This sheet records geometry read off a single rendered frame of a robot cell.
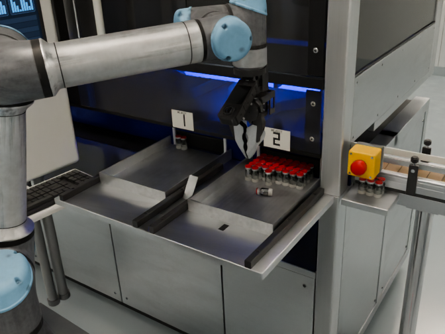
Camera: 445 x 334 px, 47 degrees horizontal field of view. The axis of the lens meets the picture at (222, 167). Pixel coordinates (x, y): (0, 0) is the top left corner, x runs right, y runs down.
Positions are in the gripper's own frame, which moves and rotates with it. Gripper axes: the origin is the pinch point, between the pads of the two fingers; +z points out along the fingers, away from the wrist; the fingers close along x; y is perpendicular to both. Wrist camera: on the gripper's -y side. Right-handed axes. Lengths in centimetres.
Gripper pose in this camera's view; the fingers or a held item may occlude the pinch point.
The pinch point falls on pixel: (246, 154)
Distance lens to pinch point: 117.1
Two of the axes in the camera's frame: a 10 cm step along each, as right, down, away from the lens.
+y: 5.5, -3.8, 7.4
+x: -8.3, -2.1, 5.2
